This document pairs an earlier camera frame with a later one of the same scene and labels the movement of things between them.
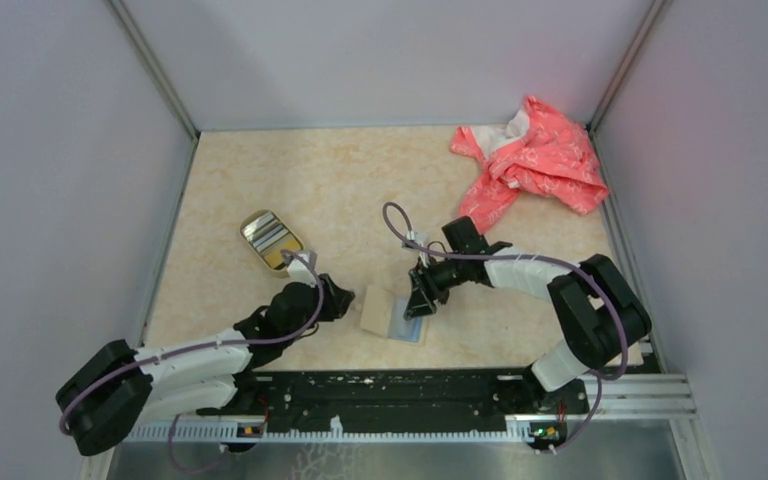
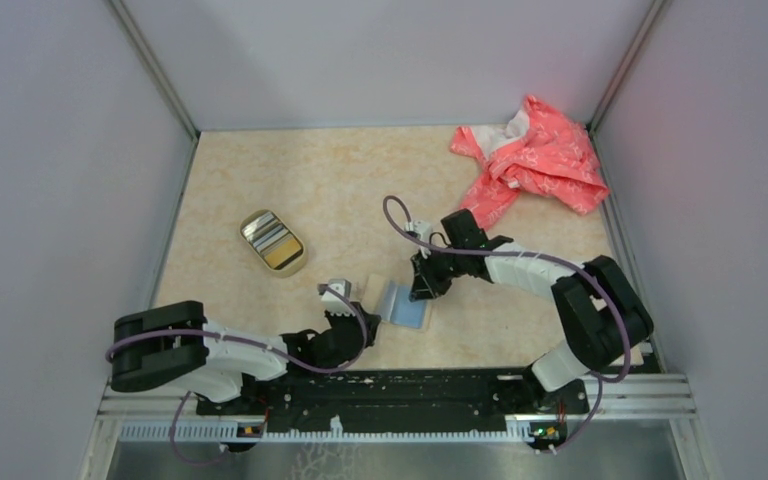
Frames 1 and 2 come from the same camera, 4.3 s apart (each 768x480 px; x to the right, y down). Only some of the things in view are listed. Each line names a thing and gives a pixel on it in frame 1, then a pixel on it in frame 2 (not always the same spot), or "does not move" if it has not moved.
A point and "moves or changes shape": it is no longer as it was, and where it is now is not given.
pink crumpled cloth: (539, 151) does not move
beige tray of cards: (267, 237) does not move
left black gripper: (336, 300) -> (373, 321)
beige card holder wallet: (383, 315) moves or changes shape
